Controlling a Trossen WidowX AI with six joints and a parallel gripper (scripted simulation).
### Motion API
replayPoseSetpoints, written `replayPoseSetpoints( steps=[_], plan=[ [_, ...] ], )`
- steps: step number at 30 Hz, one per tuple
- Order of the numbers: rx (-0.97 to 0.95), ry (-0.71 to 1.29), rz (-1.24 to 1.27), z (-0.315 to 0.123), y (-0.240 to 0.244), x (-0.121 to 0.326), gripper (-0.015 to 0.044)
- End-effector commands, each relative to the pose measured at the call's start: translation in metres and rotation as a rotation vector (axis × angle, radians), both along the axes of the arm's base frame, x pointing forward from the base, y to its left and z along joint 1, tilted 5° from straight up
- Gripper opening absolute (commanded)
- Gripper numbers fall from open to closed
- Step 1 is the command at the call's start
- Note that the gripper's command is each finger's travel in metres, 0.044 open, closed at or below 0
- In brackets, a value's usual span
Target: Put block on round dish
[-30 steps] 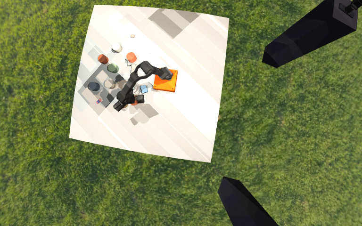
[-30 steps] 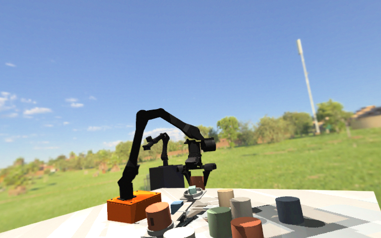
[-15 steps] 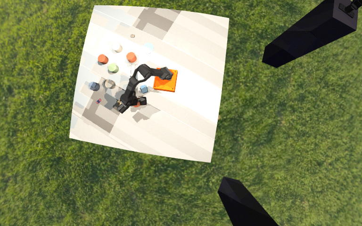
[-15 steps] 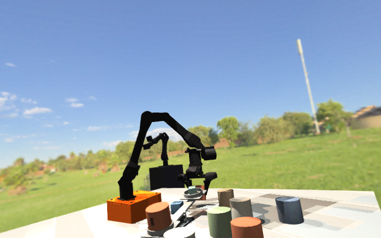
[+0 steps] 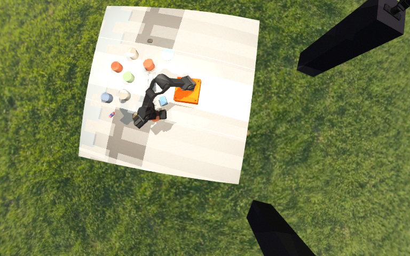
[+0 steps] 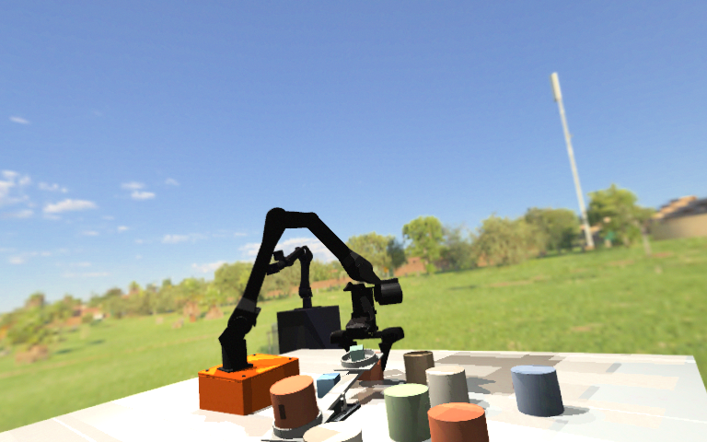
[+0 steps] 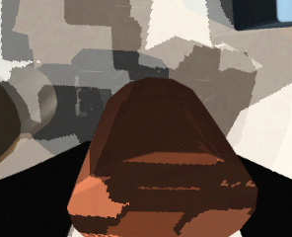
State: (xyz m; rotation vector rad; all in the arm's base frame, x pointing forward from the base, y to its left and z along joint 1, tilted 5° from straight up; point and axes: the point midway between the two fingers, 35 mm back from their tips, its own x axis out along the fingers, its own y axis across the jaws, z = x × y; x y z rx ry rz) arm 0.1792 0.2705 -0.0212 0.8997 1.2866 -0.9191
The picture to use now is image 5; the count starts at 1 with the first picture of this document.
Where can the green cylinder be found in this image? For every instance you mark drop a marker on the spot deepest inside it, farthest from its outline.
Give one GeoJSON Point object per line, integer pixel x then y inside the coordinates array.
{"type": "Point", "coordinates": [128, 77]}

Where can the light blue block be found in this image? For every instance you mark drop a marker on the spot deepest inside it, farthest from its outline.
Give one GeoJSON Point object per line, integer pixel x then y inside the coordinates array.
{"type": "Point", "coordinates": [163, 101]}

